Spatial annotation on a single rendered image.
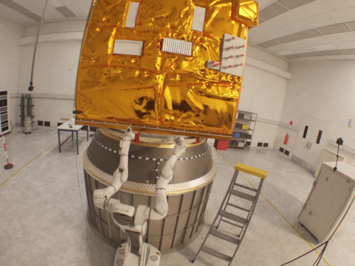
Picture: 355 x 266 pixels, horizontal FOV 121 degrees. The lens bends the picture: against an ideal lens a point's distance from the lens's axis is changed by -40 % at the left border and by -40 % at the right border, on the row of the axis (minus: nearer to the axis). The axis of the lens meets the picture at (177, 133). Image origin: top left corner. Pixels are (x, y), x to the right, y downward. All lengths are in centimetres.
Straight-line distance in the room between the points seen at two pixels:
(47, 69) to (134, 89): 746
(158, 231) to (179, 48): 227
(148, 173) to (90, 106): 100
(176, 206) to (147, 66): 166
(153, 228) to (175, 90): 172
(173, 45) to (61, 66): 711
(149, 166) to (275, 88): 878
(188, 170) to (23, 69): 943
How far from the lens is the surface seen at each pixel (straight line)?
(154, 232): 237
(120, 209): 105
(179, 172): 197
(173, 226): 238
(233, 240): 235
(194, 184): 208
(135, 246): 189
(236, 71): 205
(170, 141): 189
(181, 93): 186
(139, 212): 113
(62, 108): 849
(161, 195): 118
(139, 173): 189
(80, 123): 210
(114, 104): 187
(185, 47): 195
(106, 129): 214
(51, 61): 893
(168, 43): 194
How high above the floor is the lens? 224
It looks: 14 degrees down
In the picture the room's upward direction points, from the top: 8 degrees clockwise
